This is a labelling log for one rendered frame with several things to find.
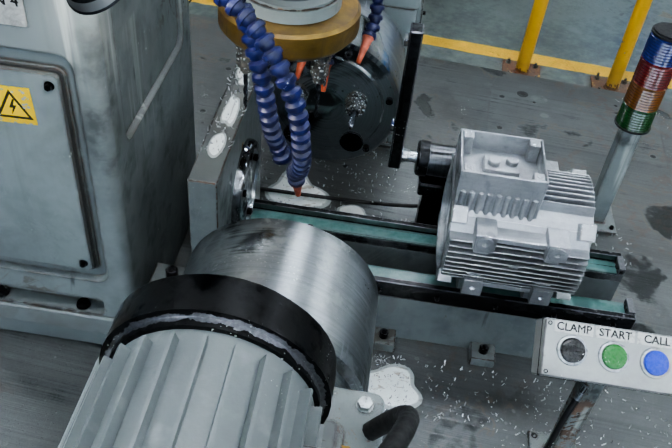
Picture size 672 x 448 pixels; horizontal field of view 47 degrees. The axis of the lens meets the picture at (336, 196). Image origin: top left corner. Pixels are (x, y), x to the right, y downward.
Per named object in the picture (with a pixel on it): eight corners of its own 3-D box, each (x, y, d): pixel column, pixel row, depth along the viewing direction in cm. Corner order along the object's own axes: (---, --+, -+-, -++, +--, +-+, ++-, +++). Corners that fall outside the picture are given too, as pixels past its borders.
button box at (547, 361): (529, 374, 97) (540, 375, 91) (535, 317, 98) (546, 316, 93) (665, 395, 96) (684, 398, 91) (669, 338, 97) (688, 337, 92)
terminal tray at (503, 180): (451, 211, 108) (461, 172, 103) (451, 164, 116) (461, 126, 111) (536, 223, 108) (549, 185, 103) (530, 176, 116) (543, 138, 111)
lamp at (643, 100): (626, 110, 131) (635, 88, 128) (621, 91, 136) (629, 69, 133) (661, 115, 131) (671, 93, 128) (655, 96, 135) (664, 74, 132)
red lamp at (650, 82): (635, 88, 128) (644, 65, 125) (629, 69, 133) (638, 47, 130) (671, 93, 128) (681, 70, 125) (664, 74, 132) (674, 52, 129)
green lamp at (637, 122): (617, 131, 134) (626, 110, 131) (612, 112, 139) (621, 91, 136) (652, 136, 134) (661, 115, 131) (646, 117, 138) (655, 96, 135)
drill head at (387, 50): (243, 180, 133) (244, 56, 117) (285, 59, 164) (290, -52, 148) (385, 201, 132) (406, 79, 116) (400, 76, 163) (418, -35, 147)
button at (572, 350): (556, 360, 93) (560, 361, 91) (558, 336, 94) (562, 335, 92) (580, 364, 93) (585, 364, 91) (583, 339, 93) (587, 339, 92)
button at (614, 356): (597, 367, 93) (602, 367, 91) (599, 342, 93) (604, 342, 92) (622, 371, 93) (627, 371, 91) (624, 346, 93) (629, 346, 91)
